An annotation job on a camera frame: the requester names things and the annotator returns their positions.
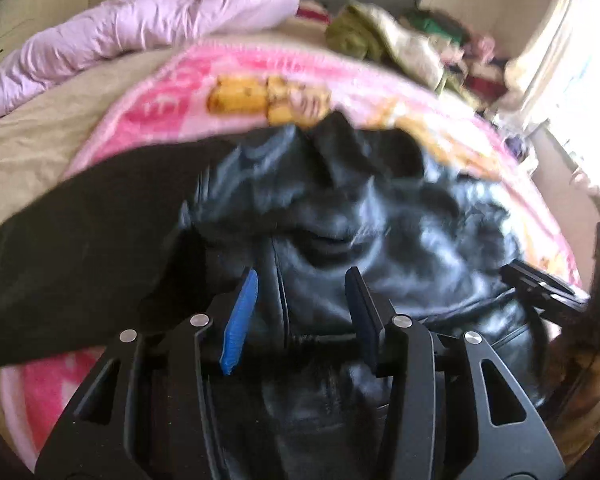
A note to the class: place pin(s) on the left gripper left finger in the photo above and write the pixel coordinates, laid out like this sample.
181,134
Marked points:
143,411

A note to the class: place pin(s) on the black leather jacket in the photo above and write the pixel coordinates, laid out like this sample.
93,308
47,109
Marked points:
147,238

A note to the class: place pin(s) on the cream curtain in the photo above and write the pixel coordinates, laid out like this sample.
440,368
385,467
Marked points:
556,82

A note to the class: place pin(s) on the pile of folded clothes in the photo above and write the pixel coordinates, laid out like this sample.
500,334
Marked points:
473,69

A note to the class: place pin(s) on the right hand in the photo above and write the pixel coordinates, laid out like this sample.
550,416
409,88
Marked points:
579,424

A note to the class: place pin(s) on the pink cartoon fleece blanket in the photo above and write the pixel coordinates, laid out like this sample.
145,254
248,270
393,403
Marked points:
215,88

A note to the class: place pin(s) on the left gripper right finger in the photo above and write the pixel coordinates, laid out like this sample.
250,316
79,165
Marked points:
456,411

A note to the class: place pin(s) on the lilac quilted duvet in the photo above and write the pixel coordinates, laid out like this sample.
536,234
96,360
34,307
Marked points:
116,27

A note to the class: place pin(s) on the green and cream blanket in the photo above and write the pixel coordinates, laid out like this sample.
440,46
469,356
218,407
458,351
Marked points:
368,33

